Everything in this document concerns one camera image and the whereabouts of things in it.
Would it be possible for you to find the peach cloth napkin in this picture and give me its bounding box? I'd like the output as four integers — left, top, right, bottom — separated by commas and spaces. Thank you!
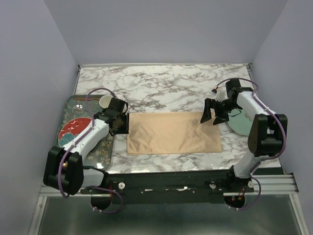
127, 112, 222, 155

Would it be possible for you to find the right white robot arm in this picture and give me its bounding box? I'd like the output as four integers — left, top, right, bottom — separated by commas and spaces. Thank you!
200, 78, 288, 192

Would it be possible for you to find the floral teal serving tray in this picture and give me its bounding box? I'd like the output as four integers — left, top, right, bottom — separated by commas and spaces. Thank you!
54, 95, 114, 170

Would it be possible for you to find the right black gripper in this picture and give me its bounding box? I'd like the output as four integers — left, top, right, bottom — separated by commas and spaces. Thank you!
200, 97, 240, 126

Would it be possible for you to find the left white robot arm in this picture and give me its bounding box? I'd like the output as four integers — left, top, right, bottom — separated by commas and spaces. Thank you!
43, 97, 129, 197

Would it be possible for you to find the silver metal spoon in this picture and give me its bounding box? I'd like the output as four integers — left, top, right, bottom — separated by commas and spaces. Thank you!
75, 104, 85, 112

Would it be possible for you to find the mint green floral plate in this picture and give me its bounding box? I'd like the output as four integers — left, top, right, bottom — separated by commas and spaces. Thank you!
227, 109, 252, 136

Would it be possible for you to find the red and teal plate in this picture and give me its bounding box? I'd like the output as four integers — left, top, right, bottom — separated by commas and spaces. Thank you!
58, 117, 91, 147

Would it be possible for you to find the grey-green ceramic mug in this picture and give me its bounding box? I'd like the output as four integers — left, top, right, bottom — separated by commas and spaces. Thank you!
99, 95, 113, 109

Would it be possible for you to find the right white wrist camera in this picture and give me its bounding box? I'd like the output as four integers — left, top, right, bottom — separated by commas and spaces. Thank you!
213, 90, 225, 102

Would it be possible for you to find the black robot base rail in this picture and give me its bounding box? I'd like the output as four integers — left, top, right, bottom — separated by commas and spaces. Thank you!
80, 167, 260, 206

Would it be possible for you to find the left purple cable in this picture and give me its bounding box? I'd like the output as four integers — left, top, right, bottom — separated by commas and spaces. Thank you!
58, 88, 123, 214

